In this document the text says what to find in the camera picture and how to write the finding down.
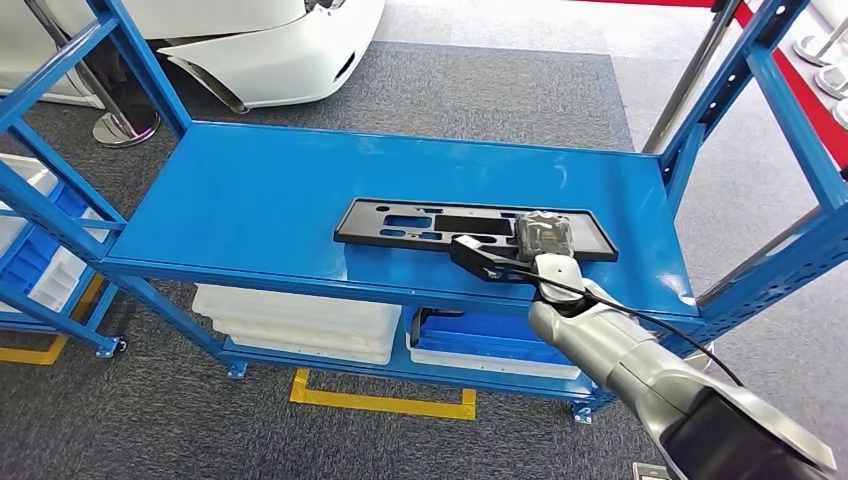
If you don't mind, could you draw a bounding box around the red carpet strip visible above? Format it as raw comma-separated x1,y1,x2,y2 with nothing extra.
569,0,848,170

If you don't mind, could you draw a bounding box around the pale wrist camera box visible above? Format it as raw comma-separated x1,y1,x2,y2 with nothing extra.
449,233,535,285

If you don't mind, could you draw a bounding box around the blue compartment bin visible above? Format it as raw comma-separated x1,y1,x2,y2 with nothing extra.
0,184,87,298

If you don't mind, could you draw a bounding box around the white tray under bin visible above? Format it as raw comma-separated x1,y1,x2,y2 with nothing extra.
405,334,583,382

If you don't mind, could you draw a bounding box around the white plastic tray stack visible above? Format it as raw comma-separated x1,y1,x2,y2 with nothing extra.
192,283,403,367

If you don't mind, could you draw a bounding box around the blue metal shelf rack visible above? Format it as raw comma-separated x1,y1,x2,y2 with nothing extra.
0,0,848,425

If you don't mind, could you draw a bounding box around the black license plate frame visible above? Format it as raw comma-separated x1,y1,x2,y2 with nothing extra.
333,197,620,264

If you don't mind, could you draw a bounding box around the yellow floor tape strip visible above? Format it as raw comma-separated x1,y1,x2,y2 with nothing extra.
0,274,107,368

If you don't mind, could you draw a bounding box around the blue plastic bin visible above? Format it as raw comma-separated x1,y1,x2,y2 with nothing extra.
407,307,584,369

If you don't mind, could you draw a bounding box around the small blue metal rack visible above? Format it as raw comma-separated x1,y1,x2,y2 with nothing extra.
0,150,128,362

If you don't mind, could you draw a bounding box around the chrome stanchion post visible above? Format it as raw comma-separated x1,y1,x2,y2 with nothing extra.
642,0,742,155

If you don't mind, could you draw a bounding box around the white compartment tray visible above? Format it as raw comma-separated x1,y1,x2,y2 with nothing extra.
0,153,60,256
26,208,111,315

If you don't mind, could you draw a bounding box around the chrome stanchion with round base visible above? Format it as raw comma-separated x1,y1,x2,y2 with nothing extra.
682,205,826,374
23,0,162,150

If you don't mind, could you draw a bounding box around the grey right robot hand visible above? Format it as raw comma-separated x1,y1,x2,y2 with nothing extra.
513,210,576,262

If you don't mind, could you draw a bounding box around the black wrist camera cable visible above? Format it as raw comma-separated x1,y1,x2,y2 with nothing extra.
490,261,745,389

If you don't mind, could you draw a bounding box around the dark grey carpet mat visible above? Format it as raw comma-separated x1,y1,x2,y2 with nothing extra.
0,40,723,480

